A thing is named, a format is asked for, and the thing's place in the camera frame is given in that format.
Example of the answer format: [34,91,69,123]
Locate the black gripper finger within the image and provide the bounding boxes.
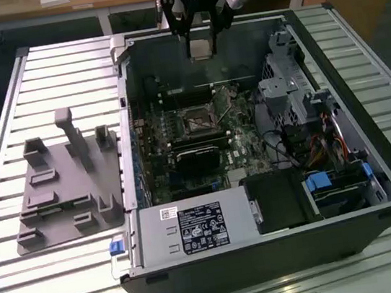
[205,0,240,56]
[159,0,203,63]

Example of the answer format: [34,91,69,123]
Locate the green motherboard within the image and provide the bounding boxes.
[126,78,278,208]

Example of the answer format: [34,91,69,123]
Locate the green RAM stick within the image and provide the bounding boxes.
[36,202,76,215]

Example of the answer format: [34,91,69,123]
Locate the black PC case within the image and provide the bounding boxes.
[84,0,391,293]

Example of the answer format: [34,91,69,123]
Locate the coloured wire bundle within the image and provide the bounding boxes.
[307,131,351,170]

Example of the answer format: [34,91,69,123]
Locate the black disk drive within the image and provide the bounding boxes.
[309,171,376,217]

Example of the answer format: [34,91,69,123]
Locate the silver CPU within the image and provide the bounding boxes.
[189,36,215,63]

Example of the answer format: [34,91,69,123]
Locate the grey parts rack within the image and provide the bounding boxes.
[0,100,133,257]

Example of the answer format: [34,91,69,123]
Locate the blue case latch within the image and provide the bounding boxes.
[107,238,127,256]

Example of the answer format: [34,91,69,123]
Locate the black CPU socket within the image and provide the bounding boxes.
[177,102,221,139]

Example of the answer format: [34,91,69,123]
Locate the grey power supply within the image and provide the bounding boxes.
[130,185,264,268]

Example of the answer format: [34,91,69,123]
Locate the metal socket cover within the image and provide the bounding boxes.
[208,84,240,114]

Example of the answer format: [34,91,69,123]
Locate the silver chipset heatsink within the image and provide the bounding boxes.
[227,167,248,186]

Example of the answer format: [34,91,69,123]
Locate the black RAM slot block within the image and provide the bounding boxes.
[156,80,214,113]

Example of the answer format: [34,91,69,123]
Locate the blue disk carrier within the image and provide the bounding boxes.
[304,169,334,198]

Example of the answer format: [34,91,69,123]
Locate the black wire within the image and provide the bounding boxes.
[257,126,303,172]

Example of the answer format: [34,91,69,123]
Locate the black plastic shroud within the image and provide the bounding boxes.
[238,165,322,237]

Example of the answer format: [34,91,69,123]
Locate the black graphics card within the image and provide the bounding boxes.
[172,143,224,178]

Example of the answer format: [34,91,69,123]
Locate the black RAM stick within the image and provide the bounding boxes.
[172,135,229,154]
[169,129,227,147]

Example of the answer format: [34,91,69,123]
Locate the blue plastic clip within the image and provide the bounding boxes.
[360,161,374,181]

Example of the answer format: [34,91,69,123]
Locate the silver disk bay cage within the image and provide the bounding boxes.
[250,25,335,132]

